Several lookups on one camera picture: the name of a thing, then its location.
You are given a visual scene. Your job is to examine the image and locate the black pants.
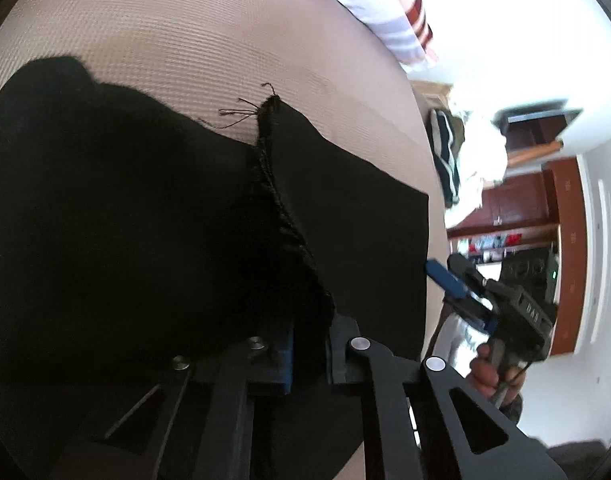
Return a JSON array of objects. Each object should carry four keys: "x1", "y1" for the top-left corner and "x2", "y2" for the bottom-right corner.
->
[{"x1": 0, "y1": 56, "x2": 431, "y2": 480}]

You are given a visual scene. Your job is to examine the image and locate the pink checked pillow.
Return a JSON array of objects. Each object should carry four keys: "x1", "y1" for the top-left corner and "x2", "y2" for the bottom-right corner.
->
[{"x1": 284, "y1": 0, "x2": 440, "y2": 74}]

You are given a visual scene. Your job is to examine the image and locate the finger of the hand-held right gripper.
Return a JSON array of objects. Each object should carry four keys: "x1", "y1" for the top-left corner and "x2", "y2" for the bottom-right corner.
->
[
  {"x1": 443, "y1": 295, "x2": 500, "y2": 336},
  {"x1": 424, "y1": 252, "x2": 482, "y2": 302}
]

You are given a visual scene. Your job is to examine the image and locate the wooden cabinet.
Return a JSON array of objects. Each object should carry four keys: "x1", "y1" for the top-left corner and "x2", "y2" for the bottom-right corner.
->
[{"x1": 446, "y1": 156, "x2": 590, "y2": 357}]

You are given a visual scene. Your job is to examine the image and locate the wooden stick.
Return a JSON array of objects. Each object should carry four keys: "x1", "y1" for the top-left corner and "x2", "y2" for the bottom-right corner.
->
[{"x1": 505, "y1": 141, "x2": 564, "y2": 168}]

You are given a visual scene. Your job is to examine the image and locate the person's right hand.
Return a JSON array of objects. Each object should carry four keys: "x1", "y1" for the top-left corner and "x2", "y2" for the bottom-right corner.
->
[{"x1": 469, "y1": 342, "x2": 525, "y2": 412}]

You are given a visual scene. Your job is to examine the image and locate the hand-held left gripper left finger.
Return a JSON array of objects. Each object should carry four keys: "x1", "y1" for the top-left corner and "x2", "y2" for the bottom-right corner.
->
[{"x1": 49, "y1": 321, "x2": 297, "y2": 480}]

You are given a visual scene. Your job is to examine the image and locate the row of shelf packets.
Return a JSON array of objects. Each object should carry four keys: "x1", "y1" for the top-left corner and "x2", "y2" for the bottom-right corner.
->
[{"x1": 455, "y1": 232, "x2": 525, "y2": 266}]

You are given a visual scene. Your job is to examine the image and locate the wooden nightstand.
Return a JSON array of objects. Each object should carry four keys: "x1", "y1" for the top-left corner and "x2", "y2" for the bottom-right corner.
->
[{"x1": 409, "y1": 79, "x2": 453, "y2": 111}]

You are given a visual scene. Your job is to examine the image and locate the dark striped garment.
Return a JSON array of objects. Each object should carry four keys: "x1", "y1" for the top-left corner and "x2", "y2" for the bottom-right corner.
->
[{"x1": 429, "y1": 107, "x2": 467, "y2": 209}]

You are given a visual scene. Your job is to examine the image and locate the white cloth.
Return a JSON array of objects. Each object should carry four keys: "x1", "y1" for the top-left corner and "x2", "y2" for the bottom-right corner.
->
[{"x1": 444, "y1": 102, "x2": 509, "y2": 227}]

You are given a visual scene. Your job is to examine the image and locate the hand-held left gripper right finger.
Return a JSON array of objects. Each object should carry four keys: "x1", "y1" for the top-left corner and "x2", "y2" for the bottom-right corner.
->
[{"x1": 327, "y1": 314, "x2": 567, "y2": 480}]

